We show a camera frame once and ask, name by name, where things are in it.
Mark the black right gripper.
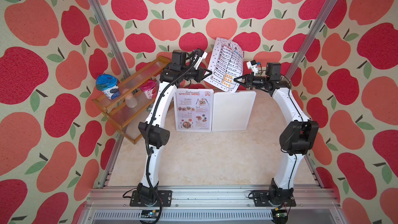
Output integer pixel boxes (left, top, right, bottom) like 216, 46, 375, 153
234, 75, 268, 91

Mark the white dotted menu sheet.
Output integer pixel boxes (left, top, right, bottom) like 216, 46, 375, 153
204, 37, 244, 92

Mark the restaurant special menu sheet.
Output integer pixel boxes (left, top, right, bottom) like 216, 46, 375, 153
175, 88, 215, 131

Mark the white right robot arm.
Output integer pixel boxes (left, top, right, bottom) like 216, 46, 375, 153
234, 60, 319, 207

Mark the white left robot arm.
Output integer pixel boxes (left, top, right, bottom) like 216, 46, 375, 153
137, 49, 211, 204

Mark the right white rack box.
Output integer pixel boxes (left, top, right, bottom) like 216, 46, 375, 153
211, 91, 256, 132

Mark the white rack box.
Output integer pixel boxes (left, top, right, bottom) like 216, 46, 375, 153
172, 88, 215, 133
211, 91, 256, 132

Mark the left white rack box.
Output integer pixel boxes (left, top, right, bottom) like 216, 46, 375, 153
172, 88, 215, 133

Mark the pink lidded cup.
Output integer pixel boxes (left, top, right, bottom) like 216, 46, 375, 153
140, 80, 157, 100

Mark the clear plastic bottle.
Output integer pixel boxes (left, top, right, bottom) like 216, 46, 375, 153
124, 92, 138, 108

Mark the wooden spice shelf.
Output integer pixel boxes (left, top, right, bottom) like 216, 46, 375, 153
93, 56, 170, 144

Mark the blue lidded yogurt cup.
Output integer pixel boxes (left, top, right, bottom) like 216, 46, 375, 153
96, 74, 121, 100

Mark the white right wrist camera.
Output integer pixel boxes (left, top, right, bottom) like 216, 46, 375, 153
246, 60, 260, 75

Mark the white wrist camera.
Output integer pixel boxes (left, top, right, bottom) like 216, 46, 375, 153
246, 60, 260, 75
193, 49, 208, 69

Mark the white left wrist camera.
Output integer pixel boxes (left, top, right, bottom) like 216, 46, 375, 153
193, 49, 208, 69

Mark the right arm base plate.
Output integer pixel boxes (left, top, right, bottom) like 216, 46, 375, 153
248, 190, 296, 207

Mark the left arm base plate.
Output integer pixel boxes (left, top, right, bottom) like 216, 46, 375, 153
130, 190, 173, 207

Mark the right aluminium frame post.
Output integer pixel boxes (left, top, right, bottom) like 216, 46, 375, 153
285, 0, 338, 80

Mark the aluminium frame post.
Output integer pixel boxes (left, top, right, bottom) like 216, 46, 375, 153
285, 0, 338, 80
88, 0, 131, 79

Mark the left aluminium frame post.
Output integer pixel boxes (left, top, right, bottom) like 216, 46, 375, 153
88, 0, 131, 79

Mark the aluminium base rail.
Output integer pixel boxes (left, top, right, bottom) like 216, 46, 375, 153
77, 185, 347, 224

